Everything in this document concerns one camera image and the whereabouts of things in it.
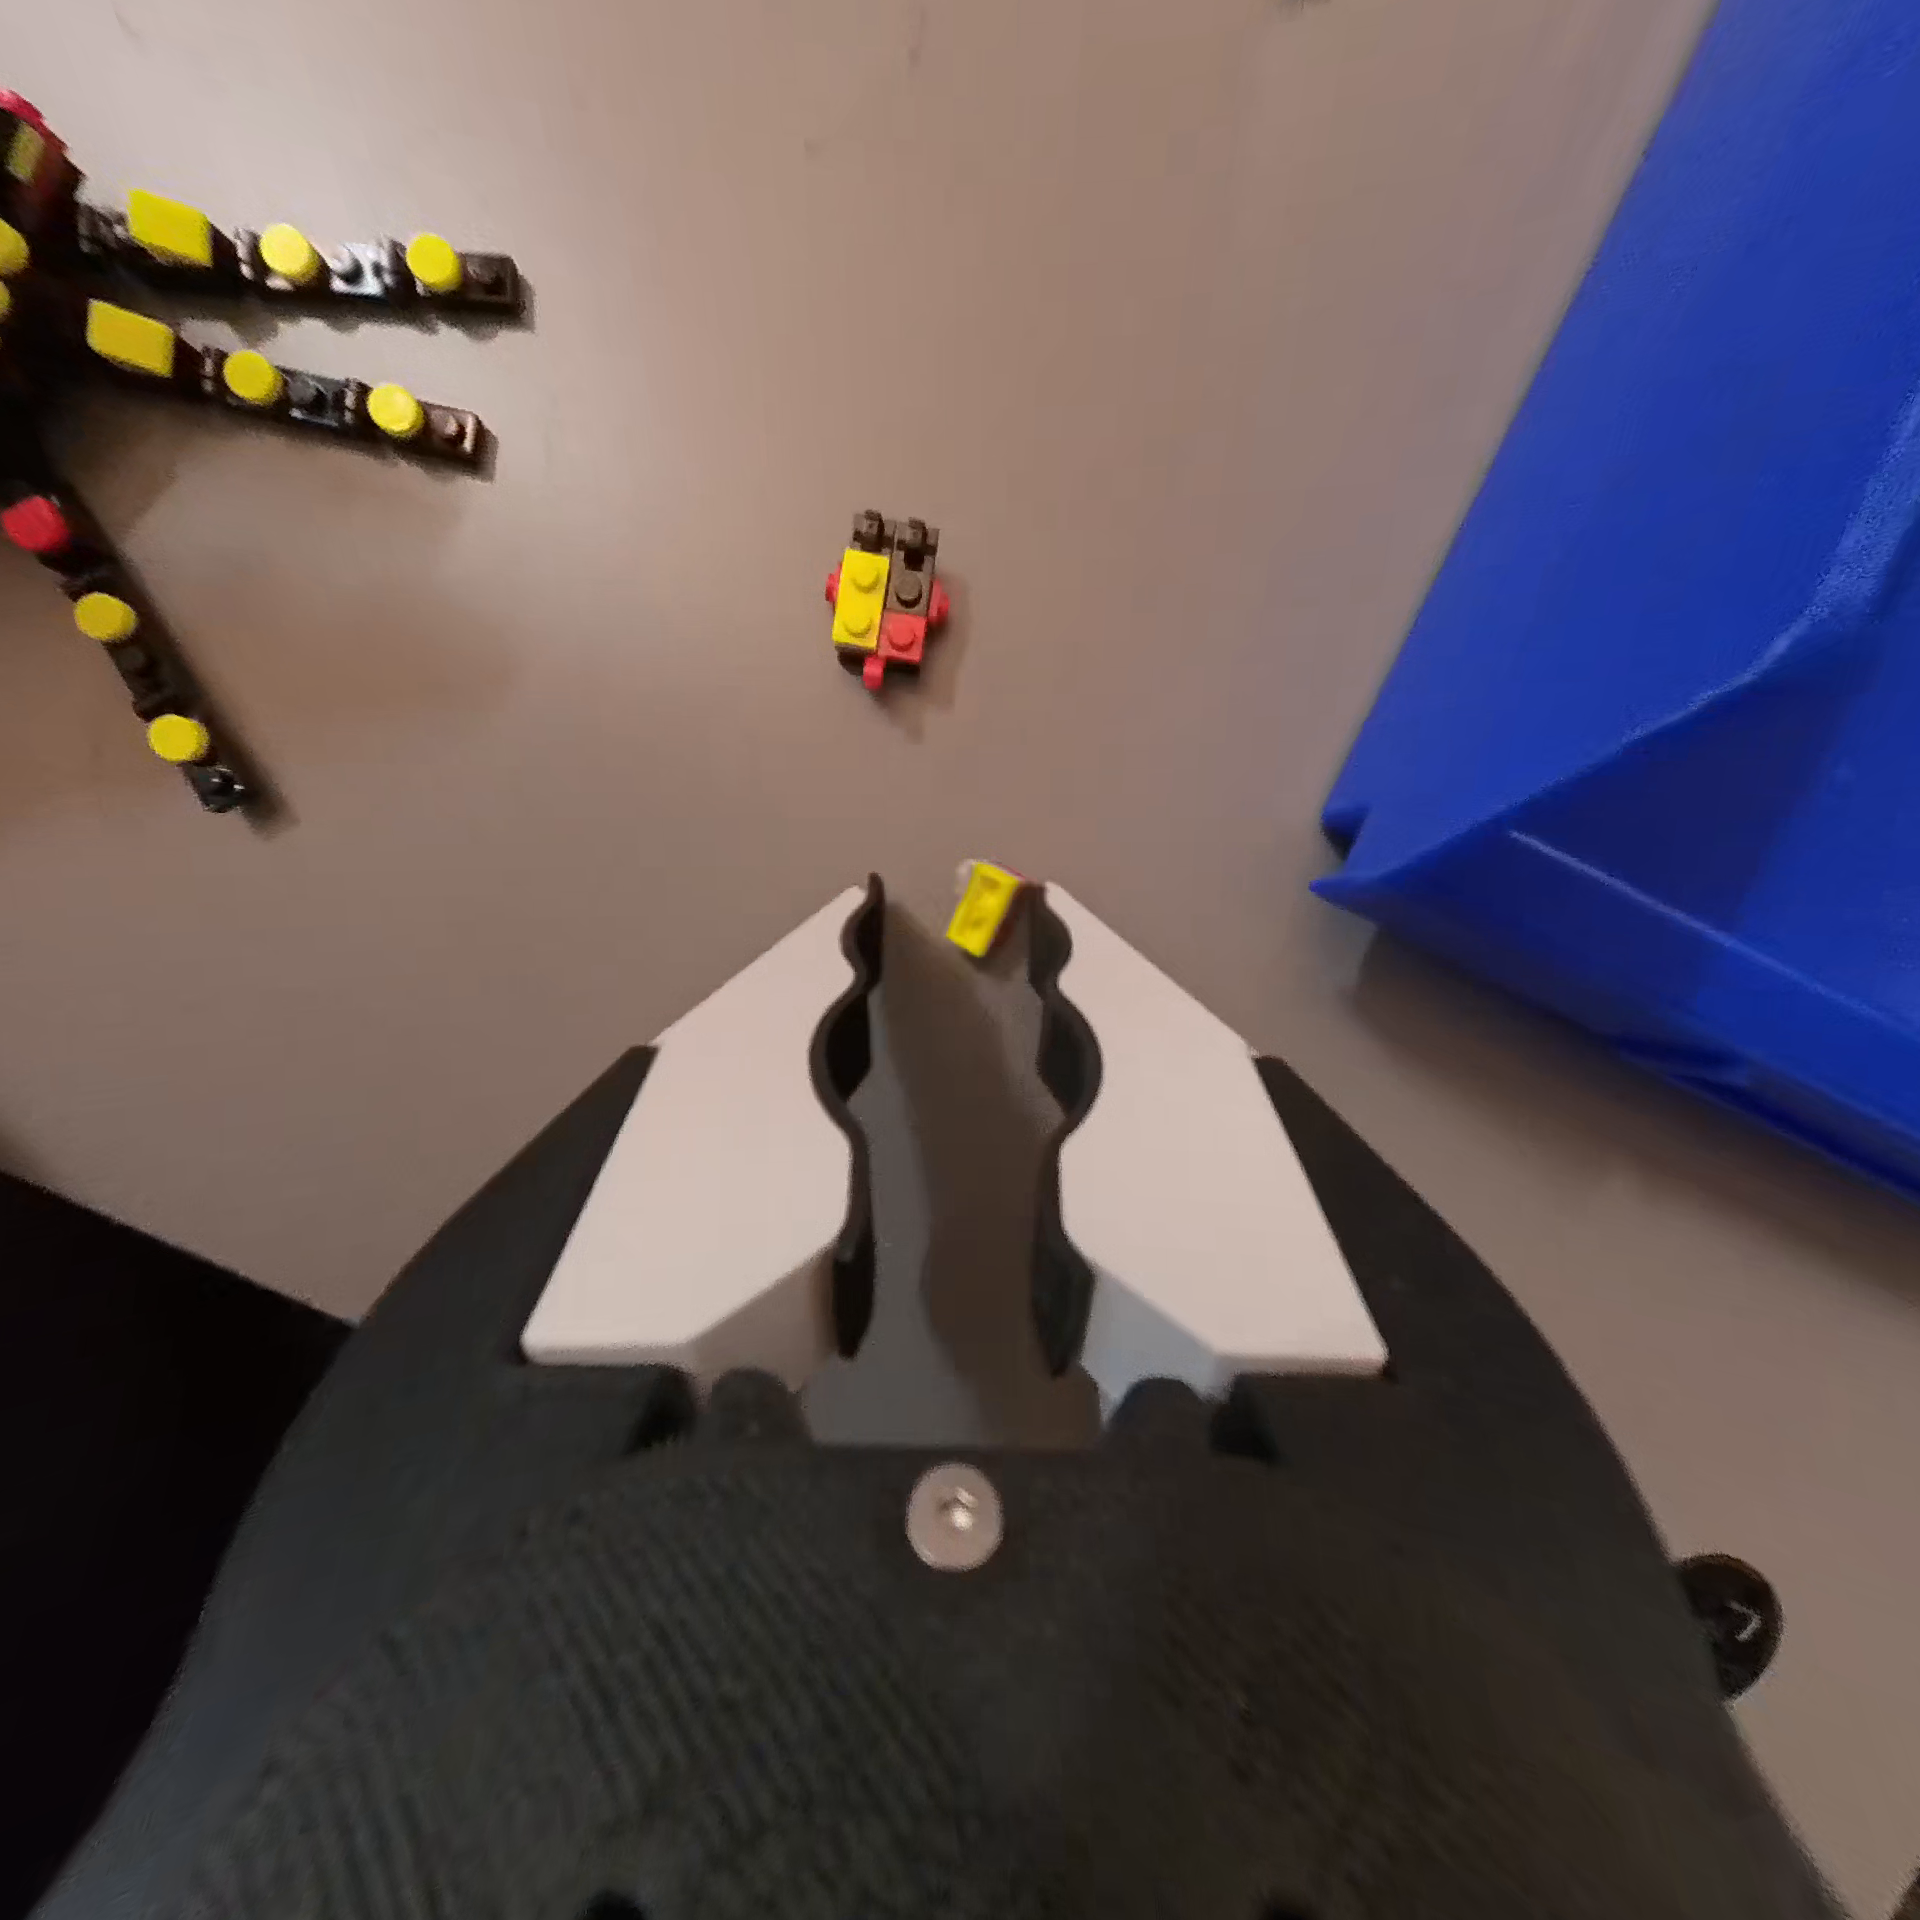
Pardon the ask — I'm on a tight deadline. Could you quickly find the black round table cap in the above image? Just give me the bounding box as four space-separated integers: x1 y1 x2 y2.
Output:
1671 1554 1788 1700

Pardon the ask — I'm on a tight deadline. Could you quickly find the yellow black lego spider model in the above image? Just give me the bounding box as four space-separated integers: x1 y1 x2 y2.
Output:
0 86 530 820

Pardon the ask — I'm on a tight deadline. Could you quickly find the black yellow red lego assembly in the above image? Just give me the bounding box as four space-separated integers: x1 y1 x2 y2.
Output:
821 509 953 696

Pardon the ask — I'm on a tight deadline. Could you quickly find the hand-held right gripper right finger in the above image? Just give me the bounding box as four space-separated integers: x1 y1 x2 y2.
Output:
1024 881 1392 1381

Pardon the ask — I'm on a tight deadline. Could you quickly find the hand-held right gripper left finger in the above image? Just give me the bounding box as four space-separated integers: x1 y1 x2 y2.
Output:
515 874 889 1379

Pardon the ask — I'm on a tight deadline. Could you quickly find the small yellow red lego piece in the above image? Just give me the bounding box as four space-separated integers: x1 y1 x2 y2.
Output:
943 857 1044 960

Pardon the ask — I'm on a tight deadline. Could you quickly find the blue plastic bin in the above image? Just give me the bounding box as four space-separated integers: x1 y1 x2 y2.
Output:
1308 0 1920 1201

